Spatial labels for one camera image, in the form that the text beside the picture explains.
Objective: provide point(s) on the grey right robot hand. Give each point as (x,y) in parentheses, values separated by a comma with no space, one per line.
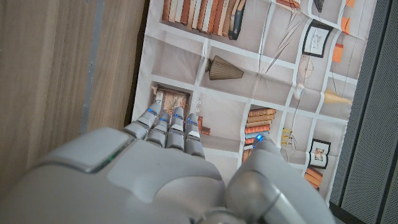
(140,180)

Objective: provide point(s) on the printed bookshelf backdrop cloth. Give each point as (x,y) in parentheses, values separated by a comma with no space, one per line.
(233,87)

